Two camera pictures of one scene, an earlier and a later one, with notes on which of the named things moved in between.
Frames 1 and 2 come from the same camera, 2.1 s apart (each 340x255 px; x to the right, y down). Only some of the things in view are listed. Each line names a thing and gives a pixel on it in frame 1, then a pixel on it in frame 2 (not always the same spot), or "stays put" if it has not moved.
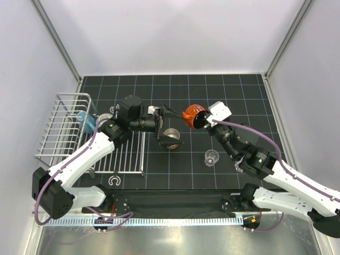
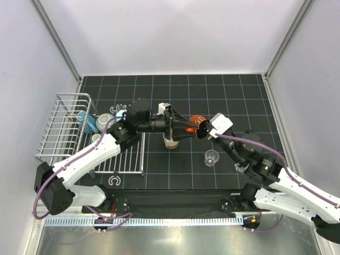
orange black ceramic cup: (195, 116) → (201, 130)
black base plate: (166, 202) stays put
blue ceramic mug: (88, 121) stays put
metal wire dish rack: (64, 136) stays put
